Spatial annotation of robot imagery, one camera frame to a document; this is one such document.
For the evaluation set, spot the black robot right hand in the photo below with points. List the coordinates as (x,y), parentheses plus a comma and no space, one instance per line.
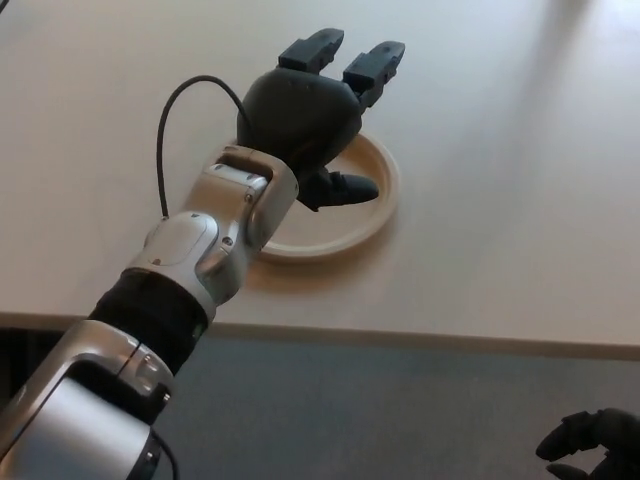
(620,440)

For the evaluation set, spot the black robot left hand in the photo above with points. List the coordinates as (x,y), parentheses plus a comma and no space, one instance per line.
(300,115)

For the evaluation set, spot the beige paper plate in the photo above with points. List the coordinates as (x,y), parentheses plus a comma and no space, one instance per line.
(345,225)

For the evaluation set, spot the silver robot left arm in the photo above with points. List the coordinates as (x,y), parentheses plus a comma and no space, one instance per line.
(190,240)

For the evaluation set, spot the black table frame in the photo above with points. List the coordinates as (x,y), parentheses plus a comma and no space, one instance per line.
(25,360)

